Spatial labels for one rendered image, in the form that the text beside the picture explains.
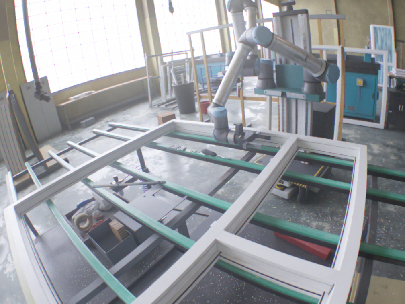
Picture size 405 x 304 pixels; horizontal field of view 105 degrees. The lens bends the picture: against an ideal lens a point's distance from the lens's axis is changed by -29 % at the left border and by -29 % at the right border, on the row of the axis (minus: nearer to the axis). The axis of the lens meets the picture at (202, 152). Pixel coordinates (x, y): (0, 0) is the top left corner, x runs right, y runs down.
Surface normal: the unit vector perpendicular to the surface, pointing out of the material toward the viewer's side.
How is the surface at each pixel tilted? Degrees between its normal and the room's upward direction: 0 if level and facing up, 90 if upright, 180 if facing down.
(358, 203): 0
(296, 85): 90
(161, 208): 0
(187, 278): 90
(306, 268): 0
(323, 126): 90
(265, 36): 87
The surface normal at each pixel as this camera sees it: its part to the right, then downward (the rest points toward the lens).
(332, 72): 0.29, 0.41
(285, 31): -0.75, 0.37
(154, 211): -0.14, -0.89
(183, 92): 0.06, 0.48
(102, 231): 0.78, 0.17
